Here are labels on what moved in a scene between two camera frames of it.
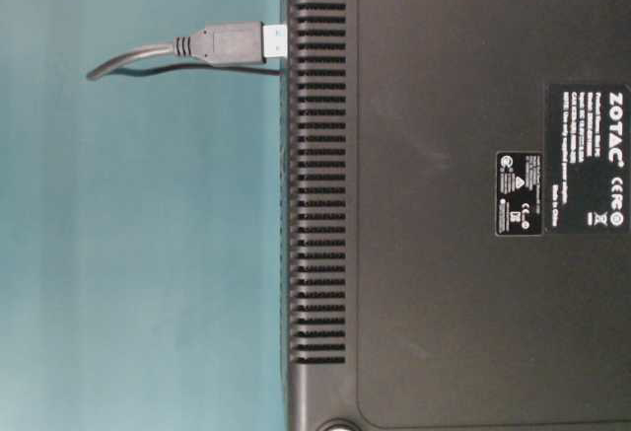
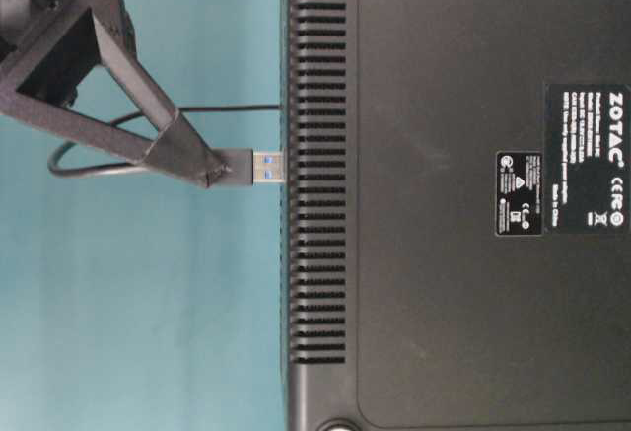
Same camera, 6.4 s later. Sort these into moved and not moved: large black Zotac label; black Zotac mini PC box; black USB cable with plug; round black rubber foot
Moved: black USB cable with plug
Not moved: large black Zotac label; black Zotac mini PC box; round black rubber foot
